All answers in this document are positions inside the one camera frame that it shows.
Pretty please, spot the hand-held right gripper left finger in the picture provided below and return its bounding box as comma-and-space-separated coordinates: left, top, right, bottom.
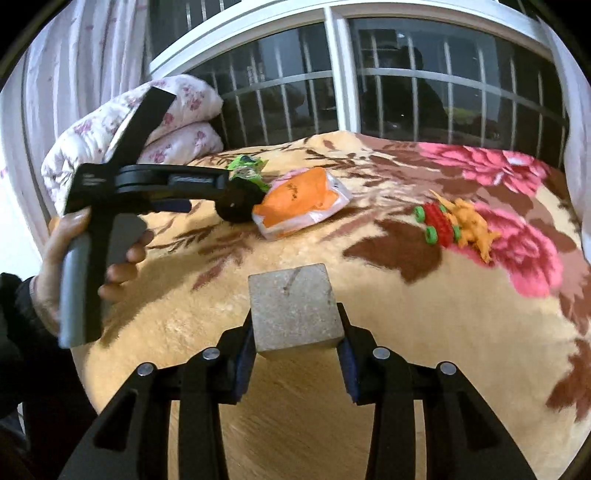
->
58, 302, 257, 480

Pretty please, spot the orange toy dinosaur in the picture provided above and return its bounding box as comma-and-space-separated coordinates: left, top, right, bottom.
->
427, 189, 502, 264

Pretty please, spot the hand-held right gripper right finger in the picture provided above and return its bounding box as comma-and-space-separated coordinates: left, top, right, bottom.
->
336, 302, 539, 480

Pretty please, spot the white framed barred window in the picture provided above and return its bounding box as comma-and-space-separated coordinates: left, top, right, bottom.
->
148, 0, 571, 162

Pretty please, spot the yellow floral plush blanket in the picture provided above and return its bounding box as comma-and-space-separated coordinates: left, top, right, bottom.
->
74, 131, 591, 480

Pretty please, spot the person's left forearm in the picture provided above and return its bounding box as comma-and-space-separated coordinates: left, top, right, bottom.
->
0, 272, 75, 416

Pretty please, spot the black plush ball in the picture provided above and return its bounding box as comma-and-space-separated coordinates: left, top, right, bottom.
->
216, 178, 269, 223

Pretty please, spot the orange plastic packet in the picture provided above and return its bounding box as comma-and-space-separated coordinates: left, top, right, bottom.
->
252, 167, 352, 241

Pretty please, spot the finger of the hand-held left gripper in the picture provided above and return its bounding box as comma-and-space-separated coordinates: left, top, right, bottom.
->
166, 168, 232, 201
148, 198, 193, 214

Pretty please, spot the green snack packet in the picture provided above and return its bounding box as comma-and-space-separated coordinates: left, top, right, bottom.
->
226, 154, 271, 192

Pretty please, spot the white sheer curtain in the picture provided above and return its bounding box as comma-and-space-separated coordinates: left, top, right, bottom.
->
538, 18, 591, 204

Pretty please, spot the grey cube block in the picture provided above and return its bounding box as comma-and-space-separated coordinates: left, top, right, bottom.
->
248, 263, 345, 358

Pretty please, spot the red green-wheeled toy car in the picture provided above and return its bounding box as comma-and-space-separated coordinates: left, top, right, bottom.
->
413, 200, 462, 245

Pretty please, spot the pale pink curtain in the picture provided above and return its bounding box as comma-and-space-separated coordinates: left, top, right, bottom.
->
0, 0, 153, 278

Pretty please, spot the folded pink floral quilt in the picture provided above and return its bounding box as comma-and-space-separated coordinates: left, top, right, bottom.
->
41, 74, 225, 217

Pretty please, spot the person's left hand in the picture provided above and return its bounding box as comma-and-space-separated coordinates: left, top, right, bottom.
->
30, 208, 154, 324

